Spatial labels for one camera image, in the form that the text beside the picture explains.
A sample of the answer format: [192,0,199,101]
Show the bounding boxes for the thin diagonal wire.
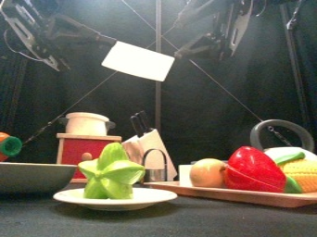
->
[24,26,178,146]
[122,0,265,123]

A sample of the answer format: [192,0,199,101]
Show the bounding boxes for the orange toy carrot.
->
[0,131,24,163]

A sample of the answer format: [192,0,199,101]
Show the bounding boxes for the green toy starfruit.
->
[76,142,146,200]

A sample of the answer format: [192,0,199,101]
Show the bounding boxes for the white toy block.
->
[176,164,195,188]

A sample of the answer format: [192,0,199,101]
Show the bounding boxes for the grey vertical pole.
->
[155,0,163,131]

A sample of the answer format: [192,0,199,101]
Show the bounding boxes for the white napkin holder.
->
[122,128,179,182]

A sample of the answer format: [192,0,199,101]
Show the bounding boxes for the white toy pot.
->
[57,111,116,137]

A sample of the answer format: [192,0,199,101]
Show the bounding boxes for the red wooden drawer box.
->
[56,132,124,184]

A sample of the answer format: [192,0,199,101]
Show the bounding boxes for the tan toy onion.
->
[188,157,227,189]

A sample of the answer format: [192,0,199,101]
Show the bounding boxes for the small white plate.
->
[52,187,178,212]

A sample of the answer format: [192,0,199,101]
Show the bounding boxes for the yellow toy corn cob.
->
[274,151,317,193]

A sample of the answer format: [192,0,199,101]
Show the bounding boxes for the black frame post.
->
[279,3,314,124]

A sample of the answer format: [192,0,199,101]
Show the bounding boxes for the white paper card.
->
[92,32,175,82]

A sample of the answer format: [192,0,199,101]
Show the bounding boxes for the small metal cup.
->
[142,148,170,183]

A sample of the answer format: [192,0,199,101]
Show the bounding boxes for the red toy bell pepper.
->
[222,145,289,193]

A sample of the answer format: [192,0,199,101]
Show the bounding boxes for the pink serving tray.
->
[142,180,317,208]

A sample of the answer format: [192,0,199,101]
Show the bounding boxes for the white rimmed baking tray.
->
[0,161,79,194]

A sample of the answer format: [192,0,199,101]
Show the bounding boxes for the black handled toy knife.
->
[138,110,155,133]
[130,114,143,138]

